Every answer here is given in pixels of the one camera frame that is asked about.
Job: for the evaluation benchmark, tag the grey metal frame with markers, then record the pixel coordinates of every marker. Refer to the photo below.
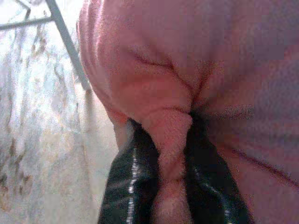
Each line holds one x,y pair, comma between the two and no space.
67,44

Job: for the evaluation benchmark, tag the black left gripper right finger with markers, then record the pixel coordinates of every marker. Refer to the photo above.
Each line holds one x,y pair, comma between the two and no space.
208,186

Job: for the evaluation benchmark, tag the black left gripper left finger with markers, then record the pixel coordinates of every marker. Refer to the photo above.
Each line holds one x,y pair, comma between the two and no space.
130,177

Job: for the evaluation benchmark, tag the pink pillow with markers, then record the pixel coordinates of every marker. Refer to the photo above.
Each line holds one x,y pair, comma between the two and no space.
187,58

